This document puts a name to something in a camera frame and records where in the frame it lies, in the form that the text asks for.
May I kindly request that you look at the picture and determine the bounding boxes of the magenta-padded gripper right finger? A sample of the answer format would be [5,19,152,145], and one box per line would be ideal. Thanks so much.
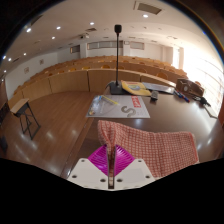
[114,145,156,188]

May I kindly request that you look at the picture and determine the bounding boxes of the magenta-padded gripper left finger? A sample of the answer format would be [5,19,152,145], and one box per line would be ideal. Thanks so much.
[66,143,110,187]

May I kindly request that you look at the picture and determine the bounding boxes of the red checked towel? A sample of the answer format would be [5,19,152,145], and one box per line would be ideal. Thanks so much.
[97,119,200,191]

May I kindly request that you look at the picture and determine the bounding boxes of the black remote control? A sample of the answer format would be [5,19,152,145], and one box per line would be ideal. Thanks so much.
[150,90,160,101]

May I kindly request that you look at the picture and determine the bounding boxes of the yellow folder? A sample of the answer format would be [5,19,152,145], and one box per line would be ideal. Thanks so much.
[120,79,153,98]

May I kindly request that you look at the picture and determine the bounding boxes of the black gooseneck desk microphone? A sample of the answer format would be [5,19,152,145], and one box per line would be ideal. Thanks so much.
[105,24,129,96]

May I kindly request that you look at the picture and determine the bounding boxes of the blue paper sheet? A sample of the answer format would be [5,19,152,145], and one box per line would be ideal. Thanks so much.
[141,81,176,95]

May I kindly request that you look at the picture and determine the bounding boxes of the blue marker pen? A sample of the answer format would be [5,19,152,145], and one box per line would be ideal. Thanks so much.
[173,89,184,100]

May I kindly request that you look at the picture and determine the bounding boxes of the red marker pen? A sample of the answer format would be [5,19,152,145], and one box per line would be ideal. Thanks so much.
[178,91,191,103]

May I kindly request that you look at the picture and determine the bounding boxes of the small folding desk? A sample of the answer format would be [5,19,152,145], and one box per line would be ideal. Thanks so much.
[9,98,42,141]

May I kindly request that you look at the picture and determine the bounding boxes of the wooden lecture seat rows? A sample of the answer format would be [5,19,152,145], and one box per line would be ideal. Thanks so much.
[6,55,201,111]

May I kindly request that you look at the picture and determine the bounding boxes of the grey notebook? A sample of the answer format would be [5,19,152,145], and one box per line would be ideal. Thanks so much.
[204,105,219,119]

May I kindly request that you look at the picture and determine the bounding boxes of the black desk device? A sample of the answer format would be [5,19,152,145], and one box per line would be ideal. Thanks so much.
[193,95,212,108]

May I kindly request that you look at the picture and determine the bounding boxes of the recessed ceiling lights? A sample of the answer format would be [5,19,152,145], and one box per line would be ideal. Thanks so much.
[1,13,151,61]

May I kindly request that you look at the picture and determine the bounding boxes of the large ceiling air vent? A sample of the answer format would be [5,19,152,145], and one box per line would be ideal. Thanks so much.
[133,0,163,16]

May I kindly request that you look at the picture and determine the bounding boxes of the bright window wall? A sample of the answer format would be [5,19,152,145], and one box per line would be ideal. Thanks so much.
[173,46,224,114]

